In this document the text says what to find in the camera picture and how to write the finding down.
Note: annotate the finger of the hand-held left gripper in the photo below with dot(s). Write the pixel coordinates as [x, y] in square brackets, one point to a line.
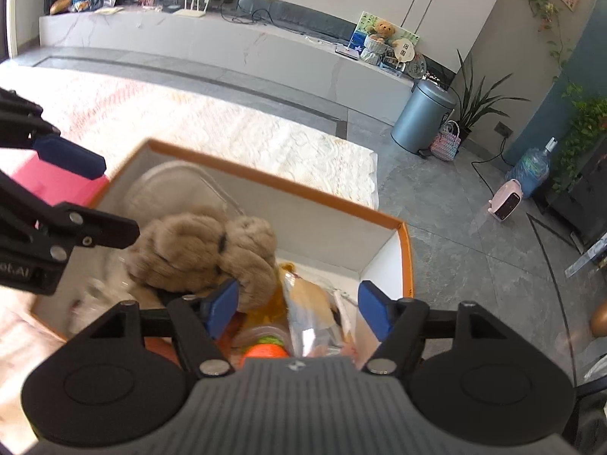
[95, 232]
[71, 156]

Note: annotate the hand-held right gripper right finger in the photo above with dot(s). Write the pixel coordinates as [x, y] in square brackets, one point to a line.
[372, 313]

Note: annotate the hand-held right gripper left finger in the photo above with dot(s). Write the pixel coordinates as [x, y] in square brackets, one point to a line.
[223, 308]

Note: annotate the orange carrot plush toy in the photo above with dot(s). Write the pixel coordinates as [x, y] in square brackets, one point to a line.
[263, 350]

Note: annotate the brown knotted plush toy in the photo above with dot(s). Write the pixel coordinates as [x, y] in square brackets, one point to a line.
[189, 251]

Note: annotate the orange box with white inside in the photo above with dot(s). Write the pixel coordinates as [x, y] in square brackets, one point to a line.
[322, 227]

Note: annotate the pink box lid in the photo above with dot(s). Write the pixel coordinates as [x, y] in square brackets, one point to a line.
[52, 185]

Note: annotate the clear snack bag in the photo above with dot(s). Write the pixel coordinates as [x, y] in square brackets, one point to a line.
[313, 313]

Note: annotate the clear plastic container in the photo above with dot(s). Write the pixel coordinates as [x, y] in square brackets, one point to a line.
[175, 185]

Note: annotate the blue and white packets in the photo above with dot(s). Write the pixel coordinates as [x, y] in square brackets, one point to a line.
[83, 2]

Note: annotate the pink space heater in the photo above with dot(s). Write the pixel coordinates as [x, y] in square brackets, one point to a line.
[505, 201]

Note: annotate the white marble television console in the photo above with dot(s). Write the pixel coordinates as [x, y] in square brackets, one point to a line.
[213, 52]

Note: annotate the white router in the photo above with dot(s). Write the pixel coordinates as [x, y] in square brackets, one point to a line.
[192, 9]

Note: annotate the grey-blue trash can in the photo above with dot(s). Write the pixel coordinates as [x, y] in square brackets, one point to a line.
[419, 113]

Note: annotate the blue water jug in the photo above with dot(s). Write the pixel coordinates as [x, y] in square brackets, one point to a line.
[533, 170]

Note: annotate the potted snake plant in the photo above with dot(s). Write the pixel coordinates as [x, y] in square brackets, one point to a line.
[474, 99]

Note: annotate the dark cabinet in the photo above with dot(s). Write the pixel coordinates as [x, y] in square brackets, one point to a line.
[590, 199]

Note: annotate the round decorative plate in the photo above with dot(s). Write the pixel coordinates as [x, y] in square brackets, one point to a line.
[417, 66]

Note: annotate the round paper fan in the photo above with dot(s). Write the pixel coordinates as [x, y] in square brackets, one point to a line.
[405, 50]

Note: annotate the brown teddy bear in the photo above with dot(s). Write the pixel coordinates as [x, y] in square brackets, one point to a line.
[380, 38]

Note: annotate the leafy green plants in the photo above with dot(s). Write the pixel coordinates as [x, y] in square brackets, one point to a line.
[585, 132]

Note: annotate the green painted canvas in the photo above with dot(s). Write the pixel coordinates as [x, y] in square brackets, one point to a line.
[365, 23]

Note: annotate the hanging vine plant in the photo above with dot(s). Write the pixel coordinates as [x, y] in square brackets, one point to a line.
[545, 9]

